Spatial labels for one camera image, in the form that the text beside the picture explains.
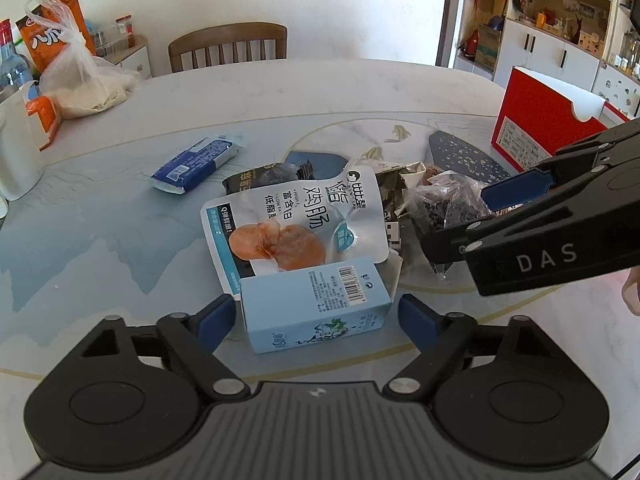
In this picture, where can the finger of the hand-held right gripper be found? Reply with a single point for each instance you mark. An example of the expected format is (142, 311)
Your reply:
(515, 187)
(450, 245)

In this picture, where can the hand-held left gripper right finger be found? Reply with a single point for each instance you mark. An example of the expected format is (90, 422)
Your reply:
(417, 322)

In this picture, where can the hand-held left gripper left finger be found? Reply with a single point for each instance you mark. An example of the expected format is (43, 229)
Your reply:
(217, 322)

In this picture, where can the clear bag of dark snacks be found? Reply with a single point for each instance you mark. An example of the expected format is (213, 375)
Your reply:
(440, 195)

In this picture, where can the red cardboard box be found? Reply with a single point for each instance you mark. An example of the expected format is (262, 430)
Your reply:
(530, 115)

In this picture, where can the silver foil snack packet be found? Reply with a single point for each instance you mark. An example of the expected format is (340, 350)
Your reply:
(395, 185)

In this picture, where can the light blue carton box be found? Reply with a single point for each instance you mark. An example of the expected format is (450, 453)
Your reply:
(310, 310)

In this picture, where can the black snack packet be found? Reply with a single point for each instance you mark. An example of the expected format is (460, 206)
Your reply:
(260, 177)

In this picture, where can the marble desktop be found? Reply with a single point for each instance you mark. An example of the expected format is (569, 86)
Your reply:
(150, 240)

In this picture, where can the person's right hand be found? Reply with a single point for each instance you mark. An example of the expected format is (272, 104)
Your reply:
(632, 290)

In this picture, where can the brown cardboard box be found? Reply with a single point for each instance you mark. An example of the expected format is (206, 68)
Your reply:
(487, 47)

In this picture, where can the white cabinet with stickers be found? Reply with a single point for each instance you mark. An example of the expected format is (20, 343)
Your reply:
(617, 85)

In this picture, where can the white sausage pouch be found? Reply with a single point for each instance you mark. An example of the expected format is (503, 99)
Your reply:
(300, 200)

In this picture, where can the red bag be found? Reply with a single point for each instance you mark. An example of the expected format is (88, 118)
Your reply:
(469, 45)

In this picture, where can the blue tissue pack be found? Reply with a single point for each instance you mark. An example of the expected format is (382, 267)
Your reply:
(195, 162)

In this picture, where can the white standing pouch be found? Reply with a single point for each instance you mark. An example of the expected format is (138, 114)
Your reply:
(17, 145)

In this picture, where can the small white side cabinet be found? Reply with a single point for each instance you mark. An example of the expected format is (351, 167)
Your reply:
(132, 62)

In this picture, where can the clear plastic bag of rice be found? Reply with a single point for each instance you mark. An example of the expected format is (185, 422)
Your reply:
(85, 80)

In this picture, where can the wooden chair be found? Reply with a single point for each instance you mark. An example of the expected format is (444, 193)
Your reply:
(225, 35)

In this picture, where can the clear blue glass bottle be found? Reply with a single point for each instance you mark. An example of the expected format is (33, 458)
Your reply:
(12, 67)

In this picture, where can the orange carton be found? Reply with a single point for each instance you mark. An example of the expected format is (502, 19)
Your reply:
(45, 42)

